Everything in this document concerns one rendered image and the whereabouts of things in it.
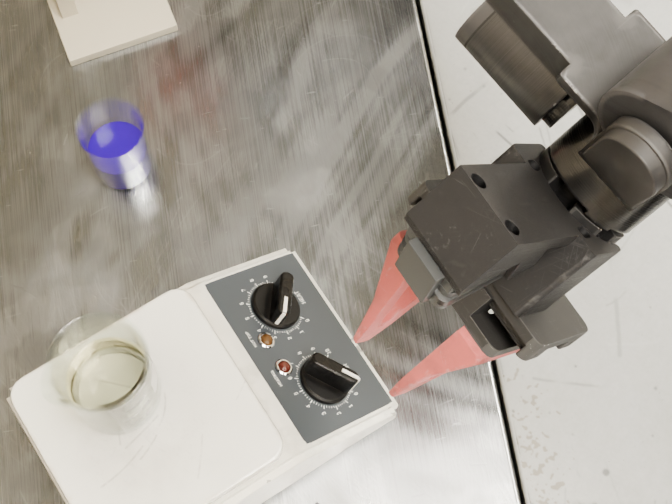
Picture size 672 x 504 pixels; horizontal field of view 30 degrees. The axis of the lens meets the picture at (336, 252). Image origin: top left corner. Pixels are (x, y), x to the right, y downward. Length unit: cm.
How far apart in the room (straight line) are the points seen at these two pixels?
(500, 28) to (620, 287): 31
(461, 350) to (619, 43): 17
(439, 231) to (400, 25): 39
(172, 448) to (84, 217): 21
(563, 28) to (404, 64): 34
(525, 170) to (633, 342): 28
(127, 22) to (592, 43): 43
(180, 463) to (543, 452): 24
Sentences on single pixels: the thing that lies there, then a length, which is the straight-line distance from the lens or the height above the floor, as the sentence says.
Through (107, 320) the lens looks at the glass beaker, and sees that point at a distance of 68.
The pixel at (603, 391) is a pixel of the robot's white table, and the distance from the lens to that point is 83.
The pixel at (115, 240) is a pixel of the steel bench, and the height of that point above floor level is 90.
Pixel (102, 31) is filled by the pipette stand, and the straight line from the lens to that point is 92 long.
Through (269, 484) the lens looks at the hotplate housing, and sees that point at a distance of 74.
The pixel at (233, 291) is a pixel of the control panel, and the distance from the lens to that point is 77.
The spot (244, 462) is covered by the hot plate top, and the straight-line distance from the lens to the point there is 72.
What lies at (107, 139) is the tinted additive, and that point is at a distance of 85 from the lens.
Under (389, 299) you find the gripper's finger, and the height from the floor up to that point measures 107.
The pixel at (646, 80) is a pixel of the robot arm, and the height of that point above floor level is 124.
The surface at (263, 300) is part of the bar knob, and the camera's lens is 77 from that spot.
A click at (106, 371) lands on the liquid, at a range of 70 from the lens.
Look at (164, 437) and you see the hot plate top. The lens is 72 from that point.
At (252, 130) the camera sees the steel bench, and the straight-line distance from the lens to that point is 88.
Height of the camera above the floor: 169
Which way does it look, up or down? 70 degrees down
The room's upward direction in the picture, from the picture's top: 2 degrees clockwise
